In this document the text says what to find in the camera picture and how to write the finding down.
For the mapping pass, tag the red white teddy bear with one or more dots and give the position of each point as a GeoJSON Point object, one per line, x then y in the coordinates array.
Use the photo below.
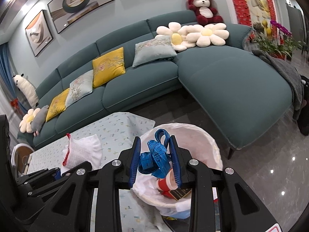
{"type": "Point", "coordinates": [205, 7]}

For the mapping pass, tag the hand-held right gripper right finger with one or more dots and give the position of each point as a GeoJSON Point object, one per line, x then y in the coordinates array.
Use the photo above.
{"type": "Point", "coordinates": [175, 164]}

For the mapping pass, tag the red white paper cup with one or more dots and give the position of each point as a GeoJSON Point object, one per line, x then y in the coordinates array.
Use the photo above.
{"type": "Point", "coordinates": [164, 185]}

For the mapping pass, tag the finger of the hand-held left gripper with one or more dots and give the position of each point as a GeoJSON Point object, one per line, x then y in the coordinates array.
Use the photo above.
{"type": "Point", "coordinates": [36, 177]}
{"type": "Point", "coordinates": [45, 187]}

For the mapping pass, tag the black gold packet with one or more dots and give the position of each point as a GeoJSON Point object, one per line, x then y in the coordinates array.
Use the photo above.
{"type": "Point", "coordinates": [178, 194]}

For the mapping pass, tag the red curtain bow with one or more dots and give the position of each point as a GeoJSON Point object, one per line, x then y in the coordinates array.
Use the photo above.
{"type": "Point", "coordinates": [15, 103]}

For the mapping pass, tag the green potted plant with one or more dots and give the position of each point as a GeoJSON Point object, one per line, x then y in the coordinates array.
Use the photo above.
{"type": "Point", "coordinates": [272, 46]}

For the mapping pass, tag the white cloth with red edge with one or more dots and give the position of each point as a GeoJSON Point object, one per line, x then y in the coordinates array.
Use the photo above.
{"type": "Point", "coordinates": [84, 149]}

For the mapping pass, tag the floral patterned tablecloth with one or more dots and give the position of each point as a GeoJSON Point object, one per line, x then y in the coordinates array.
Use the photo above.
{"type": "Point", "coordinates": [113, 130]}

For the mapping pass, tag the small framed abstract painting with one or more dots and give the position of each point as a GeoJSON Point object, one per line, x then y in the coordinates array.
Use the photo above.
{"type": "Point", "coordinates": [38, 32]}

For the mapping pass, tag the purple orchid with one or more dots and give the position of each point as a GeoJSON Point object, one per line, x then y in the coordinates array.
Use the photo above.
{"type": "Point", "coordinates": [283, 27]}

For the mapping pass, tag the small yellow embroidered cushion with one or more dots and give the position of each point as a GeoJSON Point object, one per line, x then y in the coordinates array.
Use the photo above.
{"type": "Point", "coordinates": [58, 106]}

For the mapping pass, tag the large yellow embroidered cushion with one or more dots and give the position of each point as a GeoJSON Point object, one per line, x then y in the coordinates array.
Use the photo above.
{"type": "Point", "coordinates": [108, 66]}

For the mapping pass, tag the white flower cushion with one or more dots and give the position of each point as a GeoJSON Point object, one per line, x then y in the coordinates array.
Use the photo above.
{"type": "Point", "coordinates": [29, 120]}
{"type": "Point", "coordinates": [175, 37]}
{"type": "Point", "coordinates": [207, 35]}

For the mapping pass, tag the wide framed abstract painting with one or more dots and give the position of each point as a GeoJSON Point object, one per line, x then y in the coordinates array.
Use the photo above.
{"type": "Point", "coordinates": [77, 4]}

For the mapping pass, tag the grey mouse plush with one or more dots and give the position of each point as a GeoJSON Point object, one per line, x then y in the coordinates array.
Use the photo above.
{"type": "Point", "coordinates": [39, 120]}

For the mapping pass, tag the red bordered wall hanging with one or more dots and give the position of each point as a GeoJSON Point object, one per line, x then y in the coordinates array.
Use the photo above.
{"type": "Point", "coordinates": [253, 2]}

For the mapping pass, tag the blue curtain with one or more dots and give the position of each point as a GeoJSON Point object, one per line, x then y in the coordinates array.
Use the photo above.
{"type": "Point", "coordinates": [4, 72]}

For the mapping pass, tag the grey blanket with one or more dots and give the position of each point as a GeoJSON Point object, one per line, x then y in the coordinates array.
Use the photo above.
{"type": "Point", "coordinates": [284, 75]}

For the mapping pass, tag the dark round object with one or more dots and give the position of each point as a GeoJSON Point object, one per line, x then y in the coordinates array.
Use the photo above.
{"type": "Point", "coordinates": [303, 116]}

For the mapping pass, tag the white bag lined trash bin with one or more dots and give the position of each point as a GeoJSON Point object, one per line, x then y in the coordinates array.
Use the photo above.
{"type": "Point", "coordinates": [200, 142]}

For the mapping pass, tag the white panda plush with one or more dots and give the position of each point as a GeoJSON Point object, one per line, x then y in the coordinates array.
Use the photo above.
{"type": "Point", "coordinates": [25, 89]}

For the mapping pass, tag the light blue embroidered cushion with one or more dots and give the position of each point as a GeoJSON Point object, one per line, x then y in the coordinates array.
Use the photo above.
{"type": "Point", "coordinates": [152, 52]}
{"type": "Point", "coordinates": [79, 88]}

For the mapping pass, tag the blue tape measure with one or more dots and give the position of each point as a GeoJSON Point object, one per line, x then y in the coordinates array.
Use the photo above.
{"type": "Point", "coordinates": [154, 157]}

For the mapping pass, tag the teal sofa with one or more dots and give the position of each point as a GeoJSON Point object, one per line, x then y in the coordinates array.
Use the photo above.
{"type": "Point", "coordinates": [217, 82]}

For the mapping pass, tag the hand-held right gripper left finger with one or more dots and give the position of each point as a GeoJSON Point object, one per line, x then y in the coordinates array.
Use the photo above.
{"type": "Point", "coordinates": [135, 162]}

